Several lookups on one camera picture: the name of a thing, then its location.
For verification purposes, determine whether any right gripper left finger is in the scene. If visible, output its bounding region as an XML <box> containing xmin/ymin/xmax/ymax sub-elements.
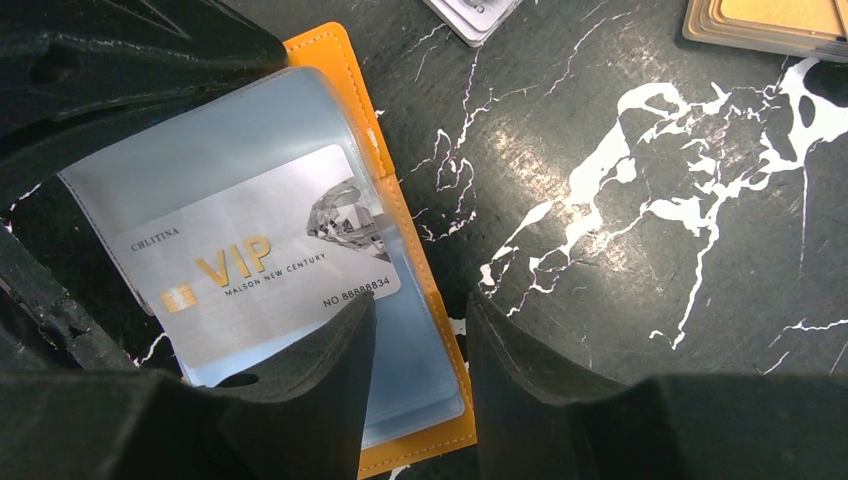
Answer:
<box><xmin>1</xmin><ymin>294</ymin><xmax>376</xmax><ymax>479</ymax></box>

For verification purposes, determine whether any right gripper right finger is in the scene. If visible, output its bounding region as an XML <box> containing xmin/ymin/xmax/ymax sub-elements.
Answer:
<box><xmin>466</xmin><ymin>293</ymin><xmax>847</xmax><ymax>479</ymax></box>

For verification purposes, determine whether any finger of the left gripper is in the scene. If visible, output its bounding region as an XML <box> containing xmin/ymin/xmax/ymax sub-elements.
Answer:
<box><xmin>1</xmin><ymin>1</ymin><xmax>287</xmax><ymax>199</ymax></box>
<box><xmin>1</xmin><ymin>200</ymin><xmax>140</xmax><ymax>373</ymax></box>

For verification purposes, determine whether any white VIP card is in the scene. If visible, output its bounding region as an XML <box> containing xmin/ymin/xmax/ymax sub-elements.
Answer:
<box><xmin>117</xmin><ymin>145</ymin><xmax>401</xmax><ymax>369</ymax></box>

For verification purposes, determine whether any orange card holder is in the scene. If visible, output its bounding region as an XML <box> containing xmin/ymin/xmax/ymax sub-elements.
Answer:
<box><xmin>59</xmin><ymin>22</ymin><xmax>476</xmax><ymax>478</ymax></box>

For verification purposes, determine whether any stack of white cards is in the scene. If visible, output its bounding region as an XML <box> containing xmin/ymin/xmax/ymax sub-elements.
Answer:
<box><xmin>423</xmin><ymin>0</ymin><xmax>522</xmax><ymax>48</ymax></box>

